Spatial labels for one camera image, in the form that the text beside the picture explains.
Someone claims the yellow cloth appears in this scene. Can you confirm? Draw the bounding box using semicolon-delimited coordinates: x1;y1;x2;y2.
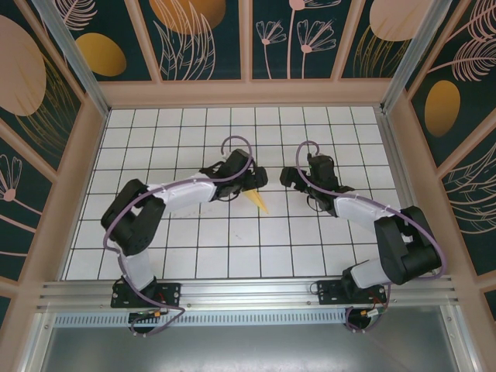
243;188;270;215

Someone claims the grey metal shelf panel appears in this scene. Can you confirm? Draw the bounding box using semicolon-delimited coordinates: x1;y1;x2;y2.
34;309;478;372

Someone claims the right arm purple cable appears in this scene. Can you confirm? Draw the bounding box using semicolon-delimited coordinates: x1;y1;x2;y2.
296;141;450;334

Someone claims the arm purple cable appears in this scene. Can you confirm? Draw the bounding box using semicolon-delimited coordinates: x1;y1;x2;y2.
102;135;257;338
296;141;450;334

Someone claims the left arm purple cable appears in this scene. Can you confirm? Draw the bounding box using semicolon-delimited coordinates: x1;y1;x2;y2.
102;135;257;338

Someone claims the aluminium side rail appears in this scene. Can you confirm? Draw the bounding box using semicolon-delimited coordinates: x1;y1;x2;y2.
374;107;434;275

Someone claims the long aluminium mounting rail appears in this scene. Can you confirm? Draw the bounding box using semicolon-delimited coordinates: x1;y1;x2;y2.
36;274;465;312

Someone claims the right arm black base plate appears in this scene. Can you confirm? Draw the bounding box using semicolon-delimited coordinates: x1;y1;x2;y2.
316;279;388;305

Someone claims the slotted grey cable duct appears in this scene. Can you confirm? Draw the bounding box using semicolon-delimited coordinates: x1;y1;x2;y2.
53;312;350;327

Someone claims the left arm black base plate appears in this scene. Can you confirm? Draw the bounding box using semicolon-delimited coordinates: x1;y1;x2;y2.
111;282;182;309

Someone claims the aluminium frame post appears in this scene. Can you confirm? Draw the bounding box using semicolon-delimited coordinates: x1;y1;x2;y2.
30;0;110;117
381;0;453;114

